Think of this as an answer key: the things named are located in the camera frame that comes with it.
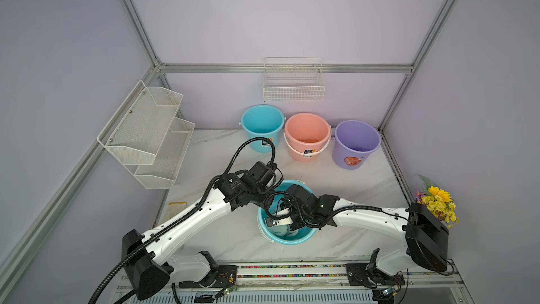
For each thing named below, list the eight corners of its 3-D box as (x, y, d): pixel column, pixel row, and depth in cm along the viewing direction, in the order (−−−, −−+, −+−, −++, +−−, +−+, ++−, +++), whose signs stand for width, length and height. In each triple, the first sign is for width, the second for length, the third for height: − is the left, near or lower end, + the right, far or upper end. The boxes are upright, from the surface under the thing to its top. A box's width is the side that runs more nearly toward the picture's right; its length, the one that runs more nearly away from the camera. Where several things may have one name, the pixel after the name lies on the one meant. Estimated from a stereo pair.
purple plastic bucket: (331, 173, 104) (339, 151, 90) (325, 143, 116) (331, 120, 103) (373, 172, 104) (387, 151, 90) (363, 143, 116) (374, 120, 103)
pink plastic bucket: (285, 165, 106) (286, 142, 92) (284, 137, 119) (285, 112, 105) (327, 165, 106) (334, 142, 92) (321, 137, 119) (327, 112, 105)
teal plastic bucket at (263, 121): (244, 156, 111) (239, 131, 96) (247, 127, 125) (244, 102, 110) (283, 156, 111) (284, 131, 96) (283, 127, 125) (283, 102, 110)
